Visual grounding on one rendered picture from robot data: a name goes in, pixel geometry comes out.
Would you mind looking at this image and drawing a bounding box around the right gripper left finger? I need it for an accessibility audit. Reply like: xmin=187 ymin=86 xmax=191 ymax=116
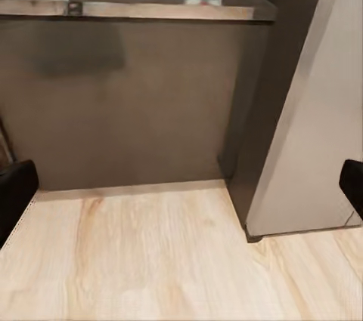
xmin=0 ymin=159 xmax=39 ymax=249

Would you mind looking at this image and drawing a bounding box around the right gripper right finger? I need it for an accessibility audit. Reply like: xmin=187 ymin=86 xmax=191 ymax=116
xmin=339 ymin=159 xmax=363 ymax=215

